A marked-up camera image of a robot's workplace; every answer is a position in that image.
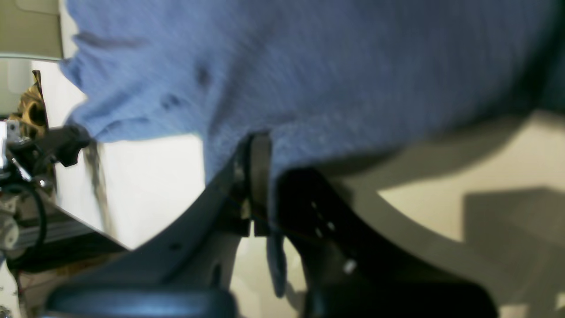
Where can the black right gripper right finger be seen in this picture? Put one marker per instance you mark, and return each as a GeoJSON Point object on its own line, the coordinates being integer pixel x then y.
{"type": "Point", "coordinates": [351, 271]}

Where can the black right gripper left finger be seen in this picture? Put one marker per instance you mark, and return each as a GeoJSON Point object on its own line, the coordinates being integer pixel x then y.
{"type": "Point", "coordinates": [185, 271]}

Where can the dark blue t-shirt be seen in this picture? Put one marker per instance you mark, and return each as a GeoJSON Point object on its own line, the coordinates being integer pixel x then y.
{"type": "Point", "coordinates": [328, 79]}

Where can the camouflage fabric at edge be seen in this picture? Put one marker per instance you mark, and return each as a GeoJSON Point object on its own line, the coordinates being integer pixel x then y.
{"type": "Point", "coordinates": [31, 112]}

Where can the grey chair right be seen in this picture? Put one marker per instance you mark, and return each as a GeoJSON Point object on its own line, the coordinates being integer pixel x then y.
{"type": "Point", "coordinates": [29, 31]}

